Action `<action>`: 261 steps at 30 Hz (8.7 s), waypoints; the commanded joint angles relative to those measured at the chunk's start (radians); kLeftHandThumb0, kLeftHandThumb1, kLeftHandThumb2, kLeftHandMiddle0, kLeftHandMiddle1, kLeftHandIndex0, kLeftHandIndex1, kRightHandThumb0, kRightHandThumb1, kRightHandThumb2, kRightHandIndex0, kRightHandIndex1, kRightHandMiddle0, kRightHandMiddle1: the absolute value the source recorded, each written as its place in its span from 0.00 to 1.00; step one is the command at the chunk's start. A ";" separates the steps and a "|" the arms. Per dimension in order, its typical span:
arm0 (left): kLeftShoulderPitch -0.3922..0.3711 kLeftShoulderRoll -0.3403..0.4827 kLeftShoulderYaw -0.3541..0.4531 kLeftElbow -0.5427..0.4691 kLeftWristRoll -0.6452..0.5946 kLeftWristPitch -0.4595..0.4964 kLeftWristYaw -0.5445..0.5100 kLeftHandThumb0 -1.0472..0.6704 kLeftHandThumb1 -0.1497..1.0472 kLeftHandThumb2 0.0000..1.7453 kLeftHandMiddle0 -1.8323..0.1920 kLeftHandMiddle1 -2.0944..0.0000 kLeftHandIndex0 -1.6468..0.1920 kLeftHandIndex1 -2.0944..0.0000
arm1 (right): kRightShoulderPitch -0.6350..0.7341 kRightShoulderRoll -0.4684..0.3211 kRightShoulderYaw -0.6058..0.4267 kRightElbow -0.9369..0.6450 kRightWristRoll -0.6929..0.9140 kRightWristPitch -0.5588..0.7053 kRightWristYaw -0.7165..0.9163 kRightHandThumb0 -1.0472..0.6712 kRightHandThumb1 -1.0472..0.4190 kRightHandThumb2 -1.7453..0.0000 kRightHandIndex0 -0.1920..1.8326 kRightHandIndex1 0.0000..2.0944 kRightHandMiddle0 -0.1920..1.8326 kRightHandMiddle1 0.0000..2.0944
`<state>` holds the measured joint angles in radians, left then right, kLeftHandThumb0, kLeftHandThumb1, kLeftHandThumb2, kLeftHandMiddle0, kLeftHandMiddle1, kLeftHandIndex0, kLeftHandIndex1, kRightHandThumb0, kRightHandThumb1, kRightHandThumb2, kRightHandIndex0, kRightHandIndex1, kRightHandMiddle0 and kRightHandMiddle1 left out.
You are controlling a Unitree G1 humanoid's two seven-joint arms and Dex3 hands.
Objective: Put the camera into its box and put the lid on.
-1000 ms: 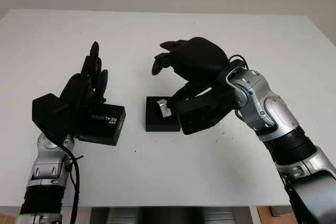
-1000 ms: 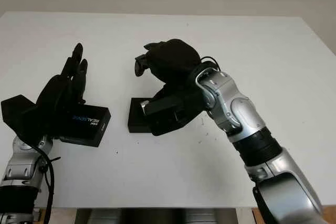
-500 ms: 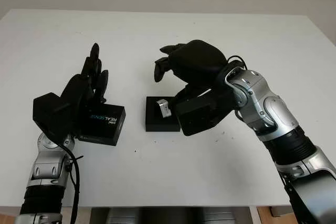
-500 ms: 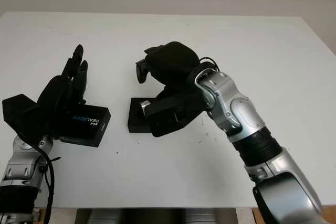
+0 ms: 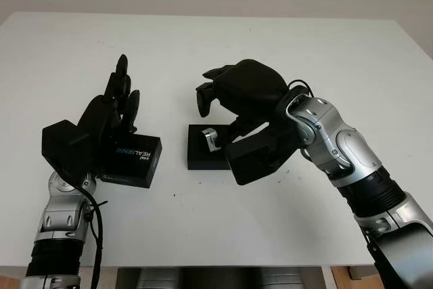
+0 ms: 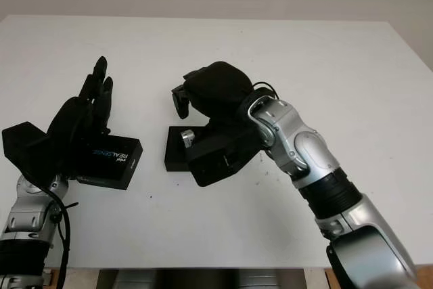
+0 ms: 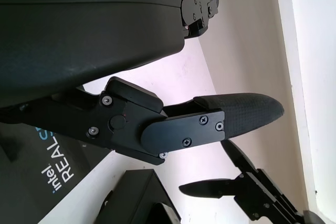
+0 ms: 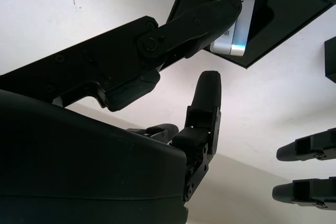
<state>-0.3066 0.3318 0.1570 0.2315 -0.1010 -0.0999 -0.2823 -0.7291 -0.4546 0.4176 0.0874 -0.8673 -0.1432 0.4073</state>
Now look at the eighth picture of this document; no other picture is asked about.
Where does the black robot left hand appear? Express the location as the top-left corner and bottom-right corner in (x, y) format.
(272, 128), (336, 208)

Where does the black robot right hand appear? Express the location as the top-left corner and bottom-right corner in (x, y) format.
(0, 0), (223, 224)

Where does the silver depth camera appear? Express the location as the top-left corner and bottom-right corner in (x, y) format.
(209, 0), (257, 57)

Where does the black Intel RealSense box lid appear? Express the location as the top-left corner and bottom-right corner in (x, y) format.
(324, 36), (336, 83)

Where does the black camera box base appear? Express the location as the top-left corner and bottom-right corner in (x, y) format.
(164, 0), (336, 70)

